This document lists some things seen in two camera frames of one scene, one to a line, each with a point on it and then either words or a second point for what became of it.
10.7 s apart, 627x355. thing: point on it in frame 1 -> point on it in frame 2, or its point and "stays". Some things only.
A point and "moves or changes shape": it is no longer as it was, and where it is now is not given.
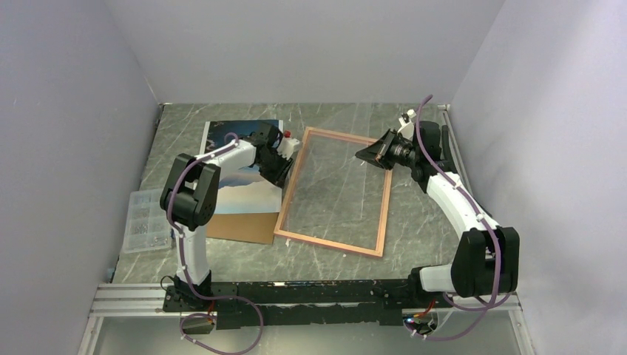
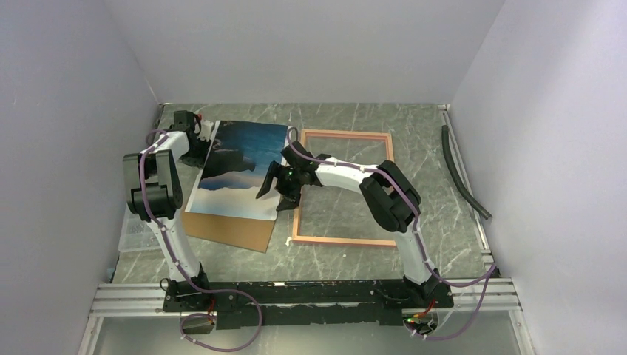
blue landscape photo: (249, 192) stays
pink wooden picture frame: (326, 242) moves or changes shape
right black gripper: (375, 153) -> (275, 169)
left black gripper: (279, 177) -> (200, 161)
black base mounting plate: (254, 303) stays
